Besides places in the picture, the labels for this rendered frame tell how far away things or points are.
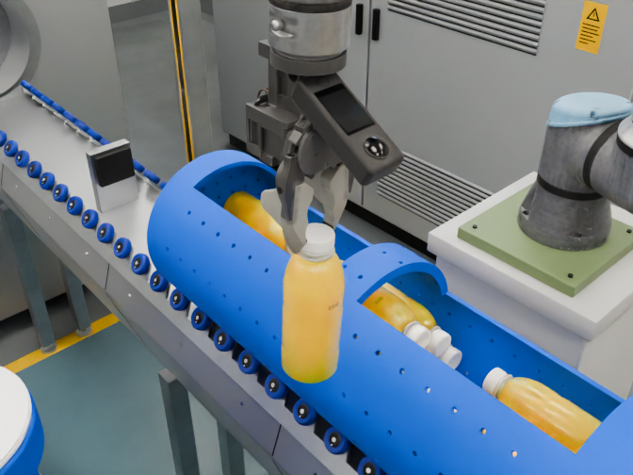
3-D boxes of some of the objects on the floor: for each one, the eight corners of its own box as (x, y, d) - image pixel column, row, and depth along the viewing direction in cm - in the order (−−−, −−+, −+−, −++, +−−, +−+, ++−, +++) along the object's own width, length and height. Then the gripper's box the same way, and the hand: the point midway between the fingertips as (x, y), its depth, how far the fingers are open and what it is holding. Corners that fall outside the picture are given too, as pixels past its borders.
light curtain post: (224, 368, 257) (170, -179, 160) (235, 378, 253) (184, -177, 157) (210, 377, 254) (145, -177, 157) (220, 386, 250) (159, -175, 153)
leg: (200, 517, 208) (175, 360, 172) (211, 531, 204) (188, 373, 168) (182, 529, 205) (154, 371, 169) (193, 543, 201) (167, 384, 165)
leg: (238, 490, 215) (223, 334, 180) (251, 502, 212) (237, 346, 176) (222, 501, 212) (203, 344, 176) (235, 514, 209) (218, 356, 173)
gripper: (315, 23, 73) (309, 203, 85) (225, 46, 66) (232, 238, 78) (378, 45, 68) (362, 234, 80) (287, 73, 61) (284, 275, 73)
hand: (316, 237), depth 76 cm, fingers closed on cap, 4 cm apart
